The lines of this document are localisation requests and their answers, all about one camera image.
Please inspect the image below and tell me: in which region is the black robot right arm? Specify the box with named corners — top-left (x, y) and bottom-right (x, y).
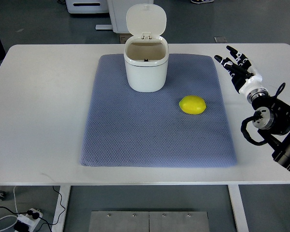
top-left (241, 83), bottom-right (290, 171)

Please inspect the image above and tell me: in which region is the white trash bin open lid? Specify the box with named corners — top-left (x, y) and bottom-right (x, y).
top-left (124, 3), bottom-right (169, 92)

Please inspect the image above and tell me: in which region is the white floor cable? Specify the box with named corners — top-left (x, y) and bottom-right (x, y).
top-left (0, 186), bottom-right (19, 232)

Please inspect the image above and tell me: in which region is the white table leg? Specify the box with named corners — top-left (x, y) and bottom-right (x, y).
top-left (228, 185), bottom-right (249, 232)
top-left (51, 185), bottom-right (71, 232)

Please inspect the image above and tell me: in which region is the grey floor socket plate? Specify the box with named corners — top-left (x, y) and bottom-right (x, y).
top-left (214, 36), bottom-right (227, 44)

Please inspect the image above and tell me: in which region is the white power strip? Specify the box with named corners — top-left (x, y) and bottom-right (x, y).
top-left (13, 208), bottom-right (43, 232)

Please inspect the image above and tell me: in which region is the grey metal floor plate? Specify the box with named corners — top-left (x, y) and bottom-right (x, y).
top-left (89, 211), bottom-right (210, 232)

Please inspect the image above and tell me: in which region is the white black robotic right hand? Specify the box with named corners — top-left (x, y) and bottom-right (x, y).
top-left (214, 45), bottom-right (262, 93)

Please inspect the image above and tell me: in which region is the white cabinet in background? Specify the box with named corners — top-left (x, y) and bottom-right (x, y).
top-left (95, 0), bottom-right (154, 33)

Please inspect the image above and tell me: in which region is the blue grey mesh mat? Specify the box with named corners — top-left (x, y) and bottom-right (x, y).
top-left (80, 54), bottom-right (237, 168)

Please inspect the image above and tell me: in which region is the white left table leg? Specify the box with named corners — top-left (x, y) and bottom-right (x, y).
top-left (51, 185), bottom-right (71, 232)

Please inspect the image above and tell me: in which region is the black floor cable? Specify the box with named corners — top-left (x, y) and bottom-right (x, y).
top-left (0, 185), bottom-right (66, 232)

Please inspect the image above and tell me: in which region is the white appliance with slot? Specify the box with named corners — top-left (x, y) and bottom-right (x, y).
top-left (65, 0), bottom-right (109, 14)

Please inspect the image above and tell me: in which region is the white right table leg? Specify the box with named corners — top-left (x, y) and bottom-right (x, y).
top-left (228, 185), bottom-right (249, 232)

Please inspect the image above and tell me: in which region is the yellow lemon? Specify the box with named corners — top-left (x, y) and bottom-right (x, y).
top-left (179, 95), bottom-right (206, 115)

